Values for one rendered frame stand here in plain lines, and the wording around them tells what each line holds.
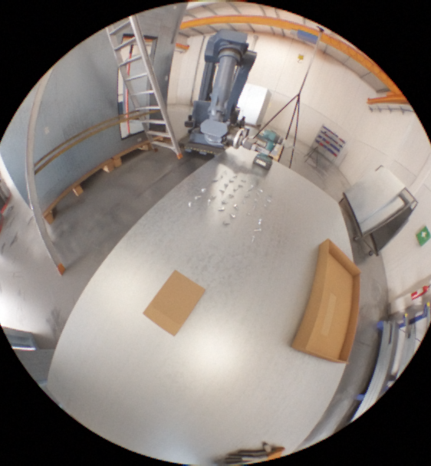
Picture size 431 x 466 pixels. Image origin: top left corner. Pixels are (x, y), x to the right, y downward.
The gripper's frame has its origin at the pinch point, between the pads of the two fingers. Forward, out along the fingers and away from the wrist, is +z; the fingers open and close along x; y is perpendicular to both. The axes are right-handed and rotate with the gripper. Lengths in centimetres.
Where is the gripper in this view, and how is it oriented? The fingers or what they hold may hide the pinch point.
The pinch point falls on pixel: (266, 151)
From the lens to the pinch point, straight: 87.4
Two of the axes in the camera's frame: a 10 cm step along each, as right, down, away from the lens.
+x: -4.8, 6.8, -5.6
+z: 8.6, 4.9, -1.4
